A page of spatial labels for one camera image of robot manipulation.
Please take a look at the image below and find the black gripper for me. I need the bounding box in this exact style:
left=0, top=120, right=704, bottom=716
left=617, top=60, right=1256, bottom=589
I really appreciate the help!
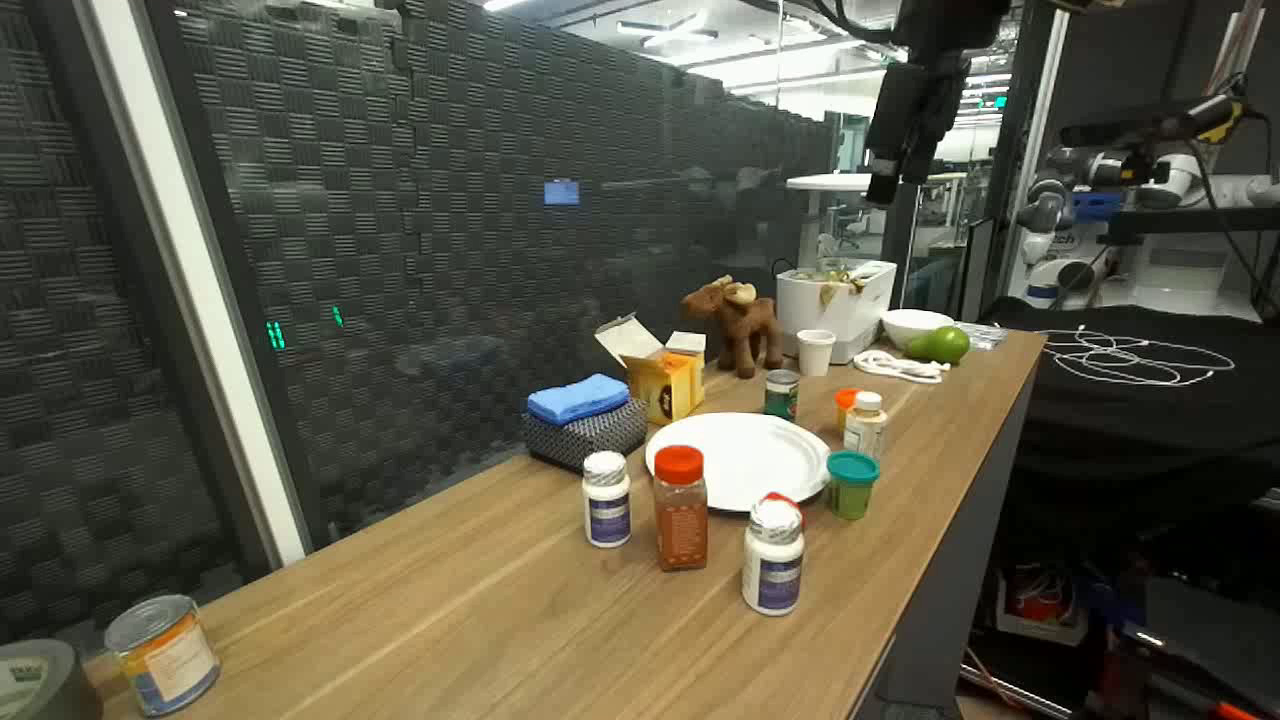
left=867, top=51, right=971, bottom=208

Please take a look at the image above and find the small white cap bottle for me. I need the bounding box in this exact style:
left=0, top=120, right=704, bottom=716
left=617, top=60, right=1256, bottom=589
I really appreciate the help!
left=845, top=388, right=890, bottom=459

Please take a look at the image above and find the teal lid dough tub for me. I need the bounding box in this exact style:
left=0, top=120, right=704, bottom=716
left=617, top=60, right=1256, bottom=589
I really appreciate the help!
left=818, top=448, right=885, bottom=524

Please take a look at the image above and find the spice bottle with orange lid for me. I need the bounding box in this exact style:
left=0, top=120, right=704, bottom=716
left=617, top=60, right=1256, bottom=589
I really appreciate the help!
left=649, top=443, right=713, bottom=576

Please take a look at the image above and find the white pill bottle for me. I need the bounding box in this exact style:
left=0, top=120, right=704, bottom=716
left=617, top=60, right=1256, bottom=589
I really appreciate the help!
left=576, top=448, right=634, bottom=551
left=741, top=493, right=809, bottom=620

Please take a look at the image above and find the white bucket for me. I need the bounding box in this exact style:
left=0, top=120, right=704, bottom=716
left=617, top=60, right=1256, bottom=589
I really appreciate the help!
left=771, top=258, right=898, bottom=368

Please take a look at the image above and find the white bowl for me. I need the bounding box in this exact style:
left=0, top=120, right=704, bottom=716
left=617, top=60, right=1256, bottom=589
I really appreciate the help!
left=878, top=303, right=957, bottom=361

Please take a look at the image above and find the white lab device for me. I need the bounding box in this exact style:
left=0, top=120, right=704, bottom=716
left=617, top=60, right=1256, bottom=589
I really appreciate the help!
left=1010, top=144, right=1280, bottom=326

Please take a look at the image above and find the white paper cup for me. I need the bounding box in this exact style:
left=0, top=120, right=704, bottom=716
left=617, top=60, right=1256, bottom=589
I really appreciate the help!
left=790, top=326, right=839, bottom=380

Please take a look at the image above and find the brown plush moose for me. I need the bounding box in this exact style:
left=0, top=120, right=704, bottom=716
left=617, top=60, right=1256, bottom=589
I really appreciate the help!
left=681, top=274, right=788, bottom=380

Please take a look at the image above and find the yellow cardboard box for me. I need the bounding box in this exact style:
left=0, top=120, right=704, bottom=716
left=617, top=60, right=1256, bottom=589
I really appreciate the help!
left=591, top=313, right=713, bottom=431

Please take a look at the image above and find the white paper plate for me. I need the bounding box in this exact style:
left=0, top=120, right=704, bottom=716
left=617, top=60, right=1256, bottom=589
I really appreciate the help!
left=640, top=409, right=832, bottom=515

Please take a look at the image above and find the black cloth covered table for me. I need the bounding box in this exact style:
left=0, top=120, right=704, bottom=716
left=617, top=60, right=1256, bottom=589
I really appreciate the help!
left=983, top=296, right=1280, bottom=536

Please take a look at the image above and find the dark grey mesh block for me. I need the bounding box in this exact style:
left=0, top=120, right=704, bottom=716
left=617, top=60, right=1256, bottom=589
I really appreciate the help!
left=517, top=397, right=652, bottom=471

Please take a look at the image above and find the tin can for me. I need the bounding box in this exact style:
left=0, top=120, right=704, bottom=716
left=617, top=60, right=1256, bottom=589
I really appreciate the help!
left=99, top=593, right=225, bottom=720

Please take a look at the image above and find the grey round container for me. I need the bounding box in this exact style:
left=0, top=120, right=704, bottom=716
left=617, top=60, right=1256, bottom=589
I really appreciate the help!
left=0, top=637, right=104, bottom=720

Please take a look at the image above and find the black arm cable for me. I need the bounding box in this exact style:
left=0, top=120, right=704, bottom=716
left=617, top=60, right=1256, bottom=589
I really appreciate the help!
left=794, top=0, right=912, bottom=47

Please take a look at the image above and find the coiled white cable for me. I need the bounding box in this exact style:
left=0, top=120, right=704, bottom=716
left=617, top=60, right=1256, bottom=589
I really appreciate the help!
left=1039, top=321, right=1239, bottom=394

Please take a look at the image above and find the white frame bar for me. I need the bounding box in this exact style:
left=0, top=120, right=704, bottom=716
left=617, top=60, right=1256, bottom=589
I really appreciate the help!
left=72, top=0, right=313, bottom=572

